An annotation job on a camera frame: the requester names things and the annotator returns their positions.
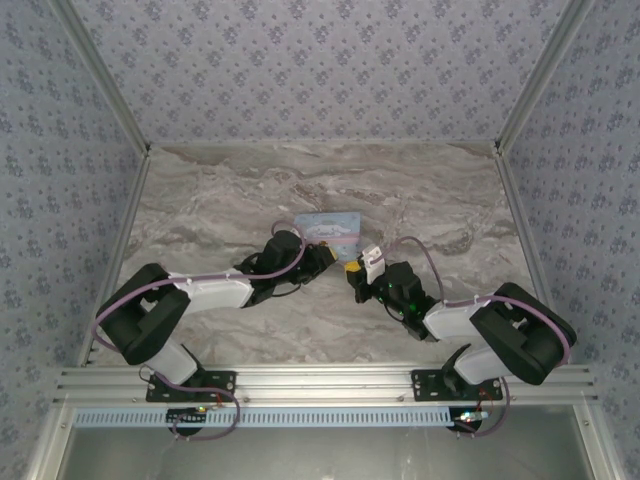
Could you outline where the blue cartoon tin box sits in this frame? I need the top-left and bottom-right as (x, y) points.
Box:
(293, 211), (363, 247)

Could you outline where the small black controller board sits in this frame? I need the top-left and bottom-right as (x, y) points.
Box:
(166, 407), (209, 432)
(449, 407), (490, 432)

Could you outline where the grey metal shelf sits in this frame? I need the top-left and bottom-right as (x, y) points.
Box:
(54, 427), (586, 480)

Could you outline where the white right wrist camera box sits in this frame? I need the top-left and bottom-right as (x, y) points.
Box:
(360, 243), (387, 282)

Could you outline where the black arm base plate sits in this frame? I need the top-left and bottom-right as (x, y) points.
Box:
(410, 369), (504, 401)
(145, 370), (237, 402)

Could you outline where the aluminium mounting rail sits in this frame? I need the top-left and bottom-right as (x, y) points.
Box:
(52, 363), (600, 407)

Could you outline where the slotted pale blue cable duct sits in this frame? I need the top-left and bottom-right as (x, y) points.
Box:
(73, 405), (450, 430)

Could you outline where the aluminium side rail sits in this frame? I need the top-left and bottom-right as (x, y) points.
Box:
(493, 144), (574, 366)
(74, 147), (154, 369)

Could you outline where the aluminium frame leg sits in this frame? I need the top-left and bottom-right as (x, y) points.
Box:
(24, 404), (76, 480)
(572, 402), (619, 480)

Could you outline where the aluminium frame corner post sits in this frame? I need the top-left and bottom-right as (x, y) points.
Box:
(49, 0), (152, 154)
(493, 0), (597, 151)

